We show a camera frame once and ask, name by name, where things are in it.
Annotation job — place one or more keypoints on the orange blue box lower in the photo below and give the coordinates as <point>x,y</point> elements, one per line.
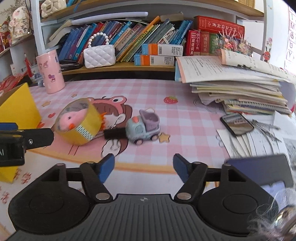
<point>153,60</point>

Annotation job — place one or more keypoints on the pink cartoon table mat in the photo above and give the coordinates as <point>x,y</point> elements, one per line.
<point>187,127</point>

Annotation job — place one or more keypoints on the cream quilted handbag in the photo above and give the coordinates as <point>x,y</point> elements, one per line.
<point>48,7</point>

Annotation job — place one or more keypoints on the pink cartoon cylinder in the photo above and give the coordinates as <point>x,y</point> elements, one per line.
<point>50,70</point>

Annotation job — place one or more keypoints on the white bookshelf unit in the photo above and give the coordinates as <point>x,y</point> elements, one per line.
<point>86,12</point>

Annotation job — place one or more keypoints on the yellow cardboard box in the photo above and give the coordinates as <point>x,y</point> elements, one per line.
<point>18,106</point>

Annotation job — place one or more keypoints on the orange blue box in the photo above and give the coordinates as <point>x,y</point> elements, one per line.
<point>153,60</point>
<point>162,49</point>

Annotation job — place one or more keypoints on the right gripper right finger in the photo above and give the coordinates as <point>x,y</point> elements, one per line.
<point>192,175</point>

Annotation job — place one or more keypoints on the red figurine pen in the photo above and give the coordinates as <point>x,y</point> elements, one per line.
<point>28,65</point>

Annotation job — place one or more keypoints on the orange blue box upper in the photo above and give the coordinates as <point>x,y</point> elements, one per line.
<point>162,49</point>

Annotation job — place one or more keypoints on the stack of papers and books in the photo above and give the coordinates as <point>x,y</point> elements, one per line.
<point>239,82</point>

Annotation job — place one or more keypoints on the row of leaning books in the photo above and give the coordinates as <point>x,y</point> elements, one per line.
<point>127,36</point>

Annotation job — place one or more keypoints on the pink chick plush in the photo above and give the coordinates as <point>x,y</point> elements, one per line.
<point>72,119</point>

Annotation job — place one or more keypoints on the small toy truck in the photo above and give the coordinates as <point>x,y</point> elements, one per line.
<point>143,127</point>

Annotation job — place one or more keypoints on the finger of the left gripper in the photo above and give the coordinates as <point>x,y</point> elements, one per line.
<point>8,126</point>
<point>34,138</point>

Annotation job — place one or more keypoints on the white quilted handbag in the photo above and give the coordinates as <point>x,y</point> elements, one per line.
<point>101,55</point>

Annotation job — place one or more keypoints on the small glue bottle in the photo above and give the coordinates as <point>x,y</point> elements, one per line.
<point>41,83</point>

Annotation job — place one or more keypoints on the black binder clip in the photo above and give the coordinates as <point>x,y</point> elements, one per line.
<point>115,133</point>

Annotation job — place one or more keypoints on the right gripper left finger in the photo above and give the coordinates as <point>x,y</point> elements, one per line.
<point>94,176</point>

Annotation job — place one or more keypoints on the red dictionary book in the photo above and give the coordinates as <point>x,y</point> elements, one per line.
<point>214,25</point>

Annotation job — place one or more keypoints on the black smartphone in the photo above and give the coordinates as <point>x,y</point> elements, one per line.
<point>237,124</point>

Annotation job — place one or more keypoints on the yellow tape roll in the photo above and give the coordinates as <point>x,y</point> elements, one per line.
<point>93,123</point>

